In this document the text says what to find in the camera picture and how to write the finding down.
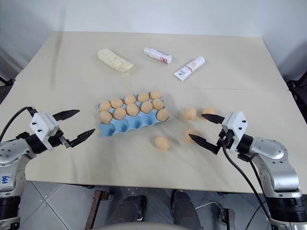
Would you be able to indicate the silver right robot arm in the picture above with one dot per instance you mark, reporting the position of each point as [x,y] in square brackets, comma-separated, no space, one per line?
[275,163]

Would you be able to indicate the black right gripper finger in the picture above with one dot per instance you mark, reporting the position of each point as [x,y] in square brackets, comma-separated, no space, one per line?
[213,118]
[204,142]

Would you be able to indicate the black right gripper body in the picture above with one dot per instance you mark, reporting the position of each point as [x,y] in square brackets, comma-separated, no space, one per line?
[227,140]

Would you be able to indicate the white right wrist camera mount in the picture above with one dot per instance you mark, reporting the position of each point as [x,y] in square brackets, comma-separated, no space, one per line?
[236,123]

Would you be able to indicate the beige table cover sheet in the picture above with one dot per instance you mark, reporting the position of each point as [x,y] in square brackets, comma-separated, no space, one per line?
[72,60]
[120,163]

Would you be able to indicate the tan egg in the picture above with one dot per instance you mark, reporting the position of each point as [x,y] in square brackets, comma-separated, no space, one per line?
[192,134]
[162,115]
[209,110]
[116,103]
[155,95]
[143,97]
[120,113]
[157,104]
[132,109]
[190,113]
[105,117]
[162,143]
[129,98]
[104,105]
[146,106]

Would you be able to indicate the black frame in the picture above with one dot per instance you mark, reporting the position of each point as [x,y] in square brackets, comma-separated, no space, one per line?
[298,95]

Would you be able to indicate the small white bottle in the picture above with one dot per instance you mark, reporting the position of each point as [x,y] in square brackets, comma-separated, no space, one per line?
[158,55]

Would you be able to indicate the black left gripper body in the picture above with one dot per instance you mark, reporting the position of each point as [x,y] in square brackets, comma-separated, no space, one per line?
[58,139]

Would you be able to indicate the pale yellow wrapped block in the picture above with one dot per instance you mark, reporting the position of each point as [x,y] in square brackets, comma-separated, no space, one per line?
[115,61]

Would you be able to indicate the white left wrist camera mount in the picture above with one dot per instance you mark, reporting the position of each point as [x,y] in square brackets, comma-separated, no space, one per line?
[43,127]

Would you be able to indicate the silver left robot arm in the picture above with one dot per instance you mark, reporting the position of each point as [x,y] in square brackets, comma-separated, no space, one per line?
[9,153]

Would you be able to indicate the rusty metal table leg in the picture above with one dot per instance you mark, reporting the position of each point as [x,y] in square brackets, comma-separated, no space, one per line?
[230,219]
[96,208]

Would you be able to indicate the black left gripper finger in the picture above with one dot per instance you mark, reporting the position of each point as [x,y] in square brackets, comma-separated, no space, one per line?
[81,137]
[67,114]

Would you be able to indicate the white cream tube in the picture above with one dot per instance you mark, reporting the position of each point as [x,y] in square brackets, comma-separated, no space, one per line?
[189,68]

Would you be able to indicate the black stand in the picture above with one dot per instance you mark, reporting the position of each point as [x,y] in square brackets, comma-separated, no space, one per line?
[4,81]

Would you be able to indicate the dark rounded shape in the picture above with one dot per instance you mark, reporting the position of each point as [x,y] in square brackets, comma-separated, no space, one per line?
[183,208]
[133,210]

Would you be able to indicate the blue egg tray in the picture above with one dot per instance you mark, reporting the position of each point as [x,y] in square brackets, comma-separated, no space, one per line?
[134,124]

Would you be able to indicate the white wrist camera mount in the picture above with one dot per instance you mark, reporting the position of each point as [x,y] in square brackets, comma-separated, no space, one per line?
[43,127]
[236,123]

